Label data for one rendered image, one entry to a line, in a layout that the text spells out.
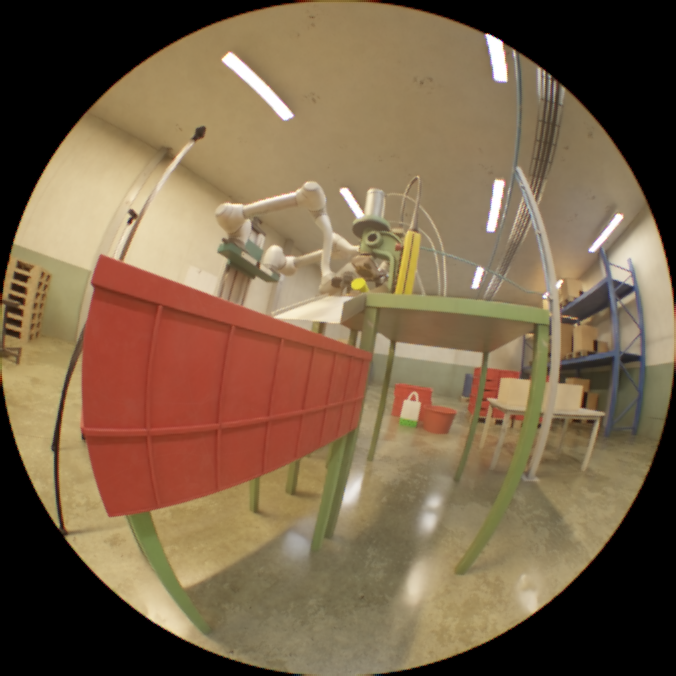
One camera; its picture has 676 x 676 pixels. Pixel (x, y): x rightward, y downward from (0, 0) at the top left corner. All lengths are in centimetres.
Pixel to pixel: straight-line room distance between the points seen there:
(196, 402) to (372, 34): 354
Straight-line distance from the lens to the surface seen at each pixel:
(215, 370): 22
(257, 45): 385
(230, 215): 154
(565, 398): 223
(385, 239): 115
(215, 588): 81
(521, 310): 70
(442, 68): 356
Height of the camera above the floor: 73
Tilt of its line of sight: 6 degrees up
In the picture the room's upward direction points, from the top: 10 degrees clockwise
